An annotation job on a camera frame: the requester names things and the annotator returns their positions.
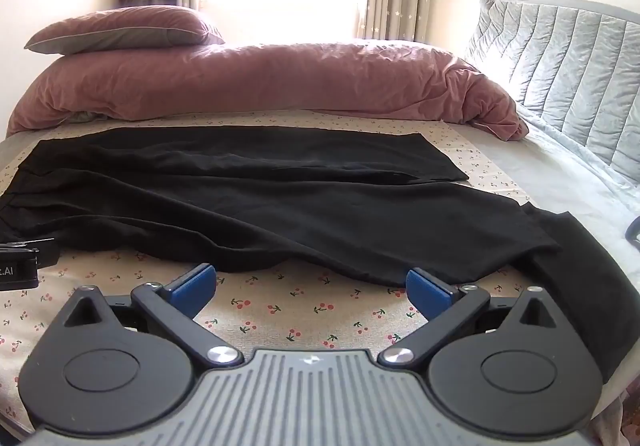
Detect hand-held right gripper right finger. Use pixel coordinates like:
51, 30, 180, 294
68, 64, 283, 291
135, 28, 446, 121
377, 267, 563, 369

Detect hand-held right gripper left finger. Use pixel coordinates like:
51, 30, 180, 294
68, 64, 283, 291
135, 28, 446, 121
62, 263, 243, 369

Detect black pants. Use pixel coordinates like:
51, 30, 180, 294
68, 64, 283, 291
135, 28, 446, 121
0, 125, 563, 288

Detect cherry print bed sheet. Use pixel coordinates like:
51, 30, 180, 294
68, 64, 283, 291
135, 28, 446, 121
0, 108, 533, 432

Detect light blue bed sheet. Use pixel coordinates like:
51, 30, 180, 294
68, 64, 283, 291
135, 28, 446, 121
515, 106, 640, 287

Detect pink duvet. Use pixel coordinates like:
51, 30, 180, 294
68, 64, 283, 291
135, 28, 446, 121
5, 42, 530, 142

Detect pink and grey pillow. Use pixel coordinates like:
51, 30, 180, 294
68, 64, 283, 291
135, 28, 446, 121
24, 6, 226, 57

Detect grey quilted headboard cover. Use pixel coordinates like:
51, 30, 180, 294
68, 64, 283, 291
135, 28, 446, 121
462, 0, 640, 187

